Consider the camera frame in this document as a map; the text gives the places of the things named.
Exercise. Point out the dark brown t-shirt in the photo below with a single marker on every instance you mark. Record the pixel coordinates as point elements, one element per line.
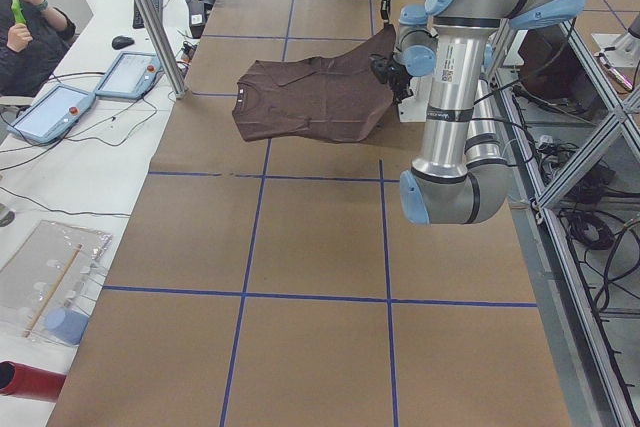
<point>336,99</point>

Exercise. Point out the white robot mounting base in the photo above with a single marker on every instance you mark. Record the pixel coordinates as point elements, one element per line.
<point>413,108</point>

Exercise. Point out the blue teach pendant far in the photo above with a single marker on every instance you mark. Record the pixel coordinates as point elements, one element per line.
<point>130,76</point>

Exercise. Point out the blue teach pendant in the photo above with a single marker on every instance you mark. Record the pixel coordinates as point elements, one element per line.
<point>130,76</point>
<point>53,115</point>

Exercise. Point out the black computer mouse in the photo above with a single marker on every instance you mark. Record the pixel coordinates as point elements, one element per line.
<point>121,42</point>

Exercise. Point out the blue teach pendant near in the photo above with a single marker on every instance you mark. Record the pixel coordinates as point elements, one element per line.
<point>53,115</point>

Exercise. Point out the wooden stick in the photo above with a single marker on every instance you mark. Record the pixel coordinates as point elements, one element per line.
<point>50,293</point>

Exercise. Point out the seated person in black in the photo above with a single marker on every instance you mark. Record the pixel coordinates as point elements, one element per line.
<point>30,53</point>

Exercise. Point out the green handheld object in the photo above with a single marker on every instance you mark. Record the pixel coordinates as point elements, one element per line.
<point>17,12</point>

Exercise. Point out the clear plastic bag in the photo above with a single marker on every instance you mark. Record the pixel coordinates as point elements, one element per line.
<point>36,264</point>

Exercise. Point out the red cardboard tube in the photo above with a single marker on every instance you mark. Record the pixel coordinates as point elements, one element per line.
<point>28,382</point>

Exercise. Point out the aluminium frame post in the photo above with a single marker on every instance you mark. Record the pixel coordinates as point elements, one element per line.
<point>160,42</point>

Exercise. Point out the aluminium truss frame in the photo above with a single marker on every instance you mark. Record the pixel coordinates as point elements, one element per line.
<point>574,136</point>

